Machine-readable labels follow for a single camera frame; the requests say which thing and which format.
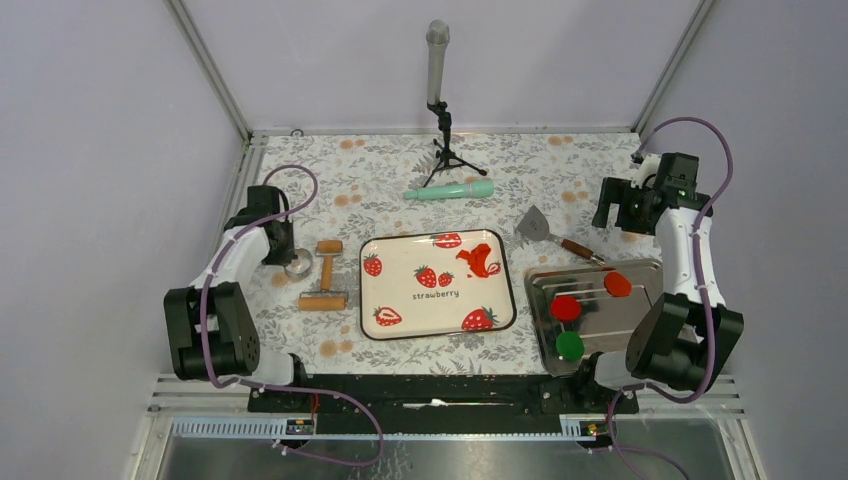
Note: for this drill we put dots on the red dough disc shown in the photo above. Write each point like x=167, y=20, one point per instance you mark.
x=565, y=309

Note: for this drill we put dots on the wooden dough roller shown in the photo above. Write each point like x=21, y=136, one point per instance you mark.
x=326, y=297

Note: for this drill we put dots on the orange dough scrap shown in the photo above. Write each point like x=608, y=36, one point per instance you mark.
x=477, y=260

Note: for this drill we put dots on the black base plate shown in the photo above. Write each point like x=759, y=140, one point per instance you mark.
x=452, y=404

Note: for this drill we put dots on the wooden handled metal scraper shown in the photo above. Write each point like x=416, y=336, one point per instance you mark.
x=534, y=226

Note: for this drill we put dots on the black tripod mic stand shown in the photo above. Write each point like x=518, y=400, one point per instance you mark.
x=446, y=158

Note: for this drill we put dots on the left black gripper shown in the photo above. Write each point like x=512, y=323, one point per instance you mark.
x=285, y=256

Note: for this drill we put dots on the small round metal cup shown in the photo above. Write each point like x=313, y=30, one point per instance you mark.
x=300, y=266

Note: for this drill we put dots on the floral pattern table mat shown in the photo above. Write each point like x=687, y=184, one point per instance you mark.
x=351, y=188

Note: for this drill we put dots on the strawberry print white tray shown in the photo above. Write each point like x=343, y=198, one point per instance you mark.
x=413, y=286

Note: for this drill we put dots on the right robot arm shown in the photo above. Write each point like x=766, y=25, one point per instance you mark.
x=687, y=335

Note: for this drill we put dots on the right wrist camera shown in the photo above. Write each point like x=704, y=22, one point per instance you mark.
x=675, y=172

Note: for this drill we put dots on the orange dough piece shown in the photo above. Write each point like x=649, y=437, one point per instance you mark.
x=616, y=284

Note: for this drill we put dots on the mint green rolling pin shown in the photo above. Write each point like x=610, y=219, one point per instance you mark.
x=475, y=189

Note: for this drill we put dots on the stainless steel tray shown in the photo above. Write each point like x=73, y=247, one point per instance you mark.
x=606, y=322

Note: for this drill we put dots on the green dough disc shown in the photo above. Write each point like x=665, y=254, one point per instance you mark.
x=570, y=346

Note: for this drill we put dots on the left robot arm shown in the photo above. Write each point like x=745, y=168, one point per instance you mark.
x=217, y=295

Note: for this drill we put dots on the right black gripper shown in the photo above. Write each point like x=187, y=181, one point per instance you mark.
x=618, y=191

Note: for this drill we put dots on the silver microphone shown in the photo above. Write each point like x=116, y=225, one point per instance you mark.
x=437, y=38

